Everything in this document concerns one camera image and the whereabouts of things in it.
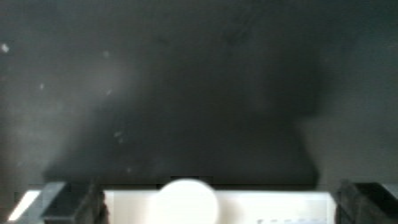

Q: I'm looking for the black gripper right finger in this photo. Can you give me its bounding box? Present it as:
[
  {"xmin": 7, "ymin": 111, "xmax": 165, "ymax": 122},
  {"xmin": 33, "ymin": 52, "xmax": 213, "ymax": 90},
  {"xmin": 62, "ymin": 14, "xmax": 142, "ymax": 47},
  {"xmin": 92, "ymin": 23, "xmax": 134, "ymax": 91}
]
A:
[{"xmin": 333, "ymin": 180, "xmax": 398, "ymax": 224}]

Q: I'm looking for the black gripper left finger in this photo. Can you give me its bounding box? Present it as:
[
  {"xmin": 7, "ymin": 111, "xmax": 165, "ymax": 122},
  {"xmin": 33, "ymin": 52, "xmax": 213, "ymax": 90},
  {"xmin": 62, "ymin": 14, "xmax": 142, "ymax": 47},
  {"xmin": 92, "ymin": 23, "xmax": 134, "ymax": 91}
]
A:
[{"xmin": 7, "ymin": 182, "xmax": 108, "ymax": 224}]

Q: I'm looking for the white drawer front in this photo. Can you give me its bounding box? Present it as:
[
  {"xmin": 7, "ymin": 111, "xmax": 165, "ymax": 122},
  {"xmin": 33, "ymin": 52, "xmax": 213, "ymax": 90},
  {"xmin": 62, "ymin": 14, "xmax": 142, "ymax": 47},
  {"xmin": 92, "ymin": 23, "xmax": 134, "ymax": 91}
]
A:
[{"xmin": 7, "ymin": 179, "xmax": 335, "ymax": 224}]

